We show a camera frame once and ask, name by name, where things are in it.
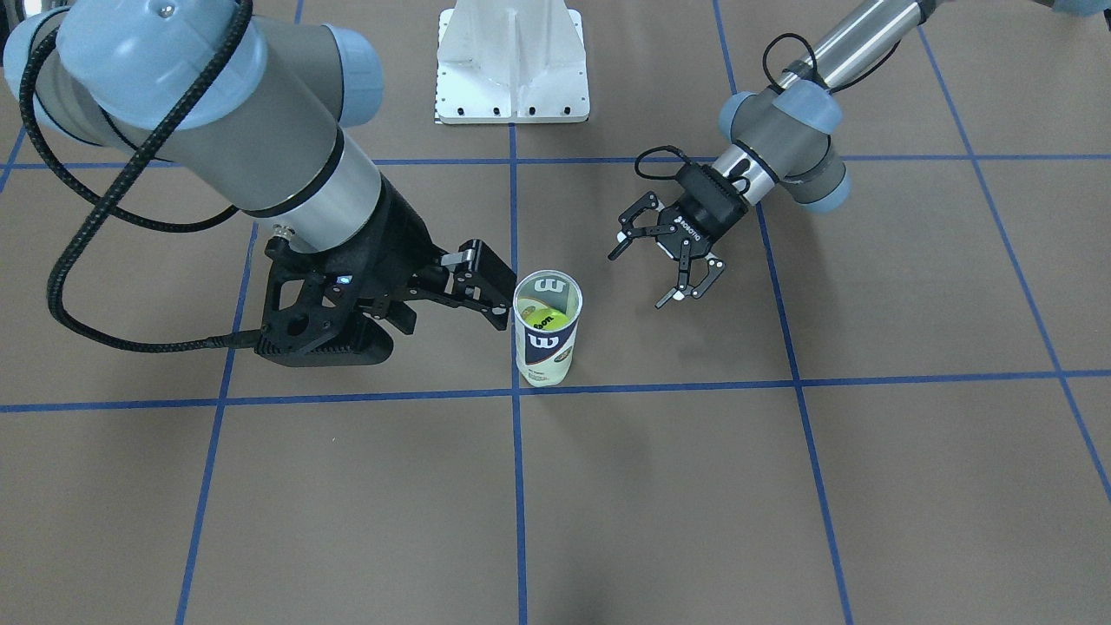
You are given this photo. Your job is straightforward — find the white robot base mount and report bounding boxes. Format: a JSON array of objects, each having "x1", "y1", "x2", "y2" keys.
[{"x1": 434, "y1": 1, "x2": 591, "y2": 124}]

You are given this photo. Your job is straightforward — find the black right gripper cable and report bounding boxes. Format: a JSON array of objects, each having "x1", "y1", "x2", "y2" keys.
[{"x1": 19, "y1": 0, "x2": 266, "y2": 353}]

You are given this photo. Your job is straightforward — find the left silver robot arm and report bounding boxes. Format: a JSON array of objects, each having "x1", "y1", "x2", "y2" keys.
[{"x1": 608, "y1": 1, "x2": 939, "y2": 301}]

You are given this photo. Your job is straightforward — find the clear plastic tennis ball can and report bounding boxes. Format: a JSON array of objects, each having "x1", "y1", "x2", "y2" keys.
[{"x1": 512, "y1": 269, "x2": 583, "y2": 387}]

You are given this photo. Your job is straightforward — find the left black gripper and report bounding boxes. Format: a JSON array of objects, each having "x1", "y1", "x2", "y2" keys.
[{"x1": 608, "y1": 163, "x2": 749, "y2": 309}]

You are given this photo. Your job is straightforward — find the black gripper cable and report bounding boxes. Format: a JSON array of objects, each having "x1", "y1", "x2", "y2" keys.
[
  {"x1": 19, "y1": 0, "x2": 266, "y2": 353},
  {"x1": 635, "y1": 33, "x2": 904, "y2": 183}
]

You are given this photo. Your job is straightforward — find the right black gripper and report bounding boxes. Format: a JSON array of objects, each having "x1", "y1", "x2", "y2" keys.
[{"x1": 326, "y1": 178, "x2": 517, "y2": 335}]

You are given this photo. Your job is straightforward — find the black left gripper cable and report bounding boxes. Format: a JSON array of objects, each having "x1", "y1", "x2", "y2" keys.
[{"x1": 635, "y1": 33, "x2": 904, "y2": 183}]

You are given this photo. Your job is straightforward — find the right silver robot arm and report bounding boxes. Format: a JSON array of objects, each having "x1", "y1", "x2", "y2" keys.
[{"x1": 3, "y1": 1, "x2": 516, "y2": 361}]

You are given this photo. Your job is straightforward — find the Wilson 3 yellow tennis ball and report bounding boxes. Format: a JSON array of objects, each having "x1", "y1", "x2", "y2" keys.
[{"x1": 523, "y1": 306, "x2": 570, "y2": 332}]

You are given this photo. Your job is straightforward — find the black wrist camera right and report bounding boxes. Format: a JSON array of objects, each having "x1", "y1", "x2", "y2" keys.
[{"x1": 253, "y1": 234, "x2": 394, "y2": 367}]

